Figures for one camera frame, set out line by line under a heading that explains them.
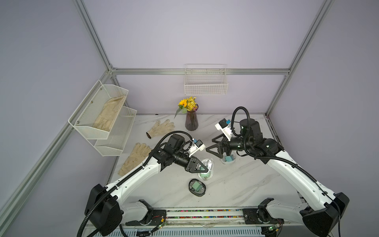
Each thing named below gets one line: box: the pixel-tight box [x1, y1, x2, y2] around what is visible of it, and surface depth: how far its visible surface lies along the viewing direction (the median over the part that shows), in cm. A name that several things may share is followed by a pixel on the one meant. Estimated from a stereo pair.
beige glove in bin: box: [92, 95, 126, 132], surface depth 80 cm
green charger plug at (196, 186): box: [191, 180, 201, 192], surface depth 83 cm
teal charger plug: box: [224, 154, 235, 162], surface depth 94 cm
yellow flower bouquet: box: [173, 96, 198, 119], surface depth 95 cm
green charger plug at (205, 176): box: [199, 172, 211, 179], surface depth 66 cm
